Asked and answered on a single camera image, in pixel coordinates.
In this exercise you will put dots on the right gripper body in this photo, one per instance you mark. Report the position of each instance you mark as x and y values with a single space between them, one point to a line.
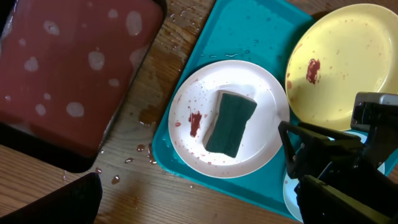
358 193

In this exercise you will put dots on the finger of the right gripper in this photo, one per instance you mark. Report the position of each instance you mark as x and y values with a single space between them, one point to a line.
310 149

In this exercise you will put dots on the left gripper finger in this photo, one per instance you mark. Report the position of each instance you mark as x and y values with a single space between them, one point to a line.
75 203

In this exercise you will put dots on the green scrub sponge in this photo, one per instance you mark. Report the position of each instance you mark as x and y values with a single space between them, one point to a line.
233 111

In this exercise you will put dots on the white plate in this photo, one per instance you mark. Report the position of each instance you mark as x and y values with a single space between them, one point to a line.
196 107

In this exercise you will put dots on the yellow-green plate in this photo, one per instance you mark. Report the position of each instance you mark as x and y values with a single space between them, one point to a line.
350 50

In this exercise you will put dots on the black tray with red water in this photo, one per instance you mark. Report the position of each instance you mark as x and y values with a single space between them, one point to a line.
66 68

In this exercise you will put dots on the light blue plate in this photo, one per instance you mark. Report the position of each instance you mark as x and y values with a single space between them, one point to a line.
289 195

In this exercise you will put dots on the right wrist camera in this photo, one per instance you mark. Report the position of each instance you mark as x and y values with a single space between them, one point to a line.
373 109

